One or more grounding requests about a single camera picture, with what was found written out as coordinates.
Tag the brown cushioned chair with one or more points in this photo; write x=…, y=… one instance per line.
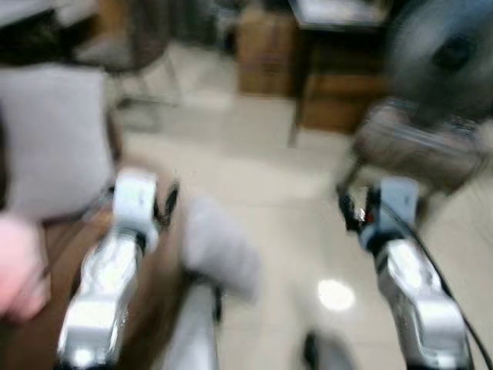
x=416, y=150

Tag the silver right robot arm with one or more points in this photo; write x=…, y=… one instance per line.
x=420, y=301

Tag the dark leg desk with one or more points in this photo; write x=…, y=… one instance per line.
x=339, y=15

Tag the large grey pillow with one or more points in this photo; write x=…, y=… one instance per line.
x=54, y=139

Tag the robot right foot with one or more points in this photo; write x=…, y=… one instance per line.
x=327, y=353

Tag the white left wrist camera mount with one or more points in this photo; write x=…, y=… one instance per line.
x=134, y=204

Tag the grey seat metal chair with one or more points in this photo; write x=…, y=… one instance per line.
x=123, y=46

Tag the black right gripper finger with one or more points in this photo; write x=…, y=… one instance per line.
x=348, y=208

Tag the robot left leg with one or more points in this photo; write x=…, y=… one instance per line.
x=192, y=331

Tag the pink pillow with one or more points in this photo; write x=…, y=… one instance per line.
x=21, y=270

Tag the brown sofa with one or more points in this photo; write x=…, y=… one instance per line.
x=158, y=308

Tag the brown cardboard box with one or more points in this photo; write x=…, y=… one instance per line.
x=266, y=54

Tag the black standing fan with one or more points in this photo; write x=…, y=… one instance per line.
x=443, y=58

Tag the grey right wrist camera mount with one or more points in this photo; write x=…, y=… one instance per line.
x=399, y=202

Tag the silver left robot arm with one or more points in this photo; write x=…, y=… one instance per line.
x=104, y=285

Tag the grey folding table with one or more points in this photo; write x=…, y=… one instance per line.
x=23, y=9

